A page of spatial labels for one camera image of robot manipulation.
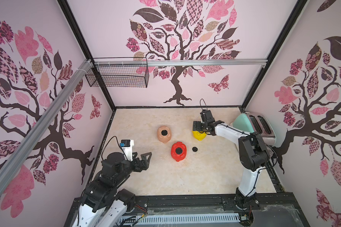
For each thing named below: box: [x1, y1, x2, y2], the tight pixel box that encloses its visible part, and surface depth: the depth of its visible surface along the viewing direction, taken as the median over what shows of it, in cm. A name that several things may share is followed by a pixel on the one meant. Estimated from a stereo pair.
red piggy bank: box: [170, 141, 188, 162], surface depth 87 cm
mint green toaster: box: [232, 112, 277, 147], surface depth 89 cm
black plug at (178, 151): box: [174, 147, 183, 156], surface depth 87 cm
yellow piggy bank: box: [192, 130, 207, 141], surface depth 98 cm
